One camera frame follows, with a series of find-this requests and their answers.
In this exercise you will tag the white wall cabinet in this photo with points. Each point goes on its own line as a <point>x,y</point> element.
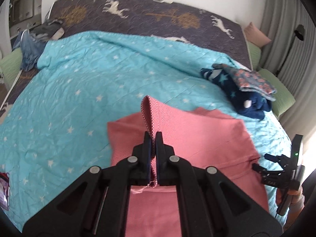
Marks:
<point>24,9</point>

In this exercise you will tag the grey clothing pile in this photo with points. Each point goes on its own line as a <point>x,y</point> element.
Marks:
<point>48,28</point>

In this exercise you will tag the pink pillow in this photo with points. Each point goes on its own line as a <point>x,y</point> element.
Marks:
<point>256,34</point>

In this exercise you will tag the green bed cushion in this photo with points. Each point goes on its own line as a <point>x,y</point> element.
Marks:
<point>9,66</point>
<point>279,88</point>
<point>254,54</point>

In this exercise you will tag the blue denim clothing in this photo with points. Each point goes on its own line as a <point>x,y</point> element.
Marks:
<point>29,51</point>

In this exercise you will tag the black floor stand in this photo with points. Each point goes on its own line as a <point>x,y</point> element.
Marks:
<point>300,30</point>

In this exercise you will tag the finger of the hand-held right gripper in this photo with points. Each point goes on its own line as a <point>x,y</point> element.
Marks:
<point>269,176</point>
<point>275,158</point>

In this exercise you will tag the red printed packet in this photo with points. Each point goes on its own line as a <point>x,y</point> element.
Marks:
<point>4,190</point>

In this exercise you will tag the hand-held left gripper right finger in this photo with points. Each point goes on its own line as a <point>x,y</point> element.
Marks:
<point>159,153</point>

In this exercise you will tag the person's right hand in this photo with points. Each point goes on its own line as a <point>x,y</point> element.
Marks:
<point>296,197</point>

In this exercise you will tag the navy star fleece clothing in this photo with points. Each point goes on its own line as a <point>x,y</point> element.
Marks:
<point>246,108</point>

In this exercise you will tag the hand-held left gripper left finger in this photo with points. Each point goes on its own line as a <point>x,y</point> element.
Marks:
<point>148,150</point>

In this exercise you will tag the pink knit garment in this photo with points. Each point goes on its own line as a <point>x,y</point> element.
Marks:
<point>209,138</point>

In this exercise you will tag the turquoise star blanket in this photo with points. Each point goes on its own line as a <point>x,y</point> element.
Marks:
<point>86,79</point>

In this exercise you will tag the dark deer print bedsheet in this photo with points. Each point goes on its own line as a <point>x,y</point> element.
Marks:
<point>148,12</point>

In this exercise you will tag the grey floral cloth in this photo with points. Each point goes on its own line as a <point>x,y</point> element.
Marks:
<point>249,80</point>

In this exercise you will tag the grey curtain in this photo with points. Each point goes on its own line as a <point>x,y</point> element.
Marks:
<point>279,2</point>

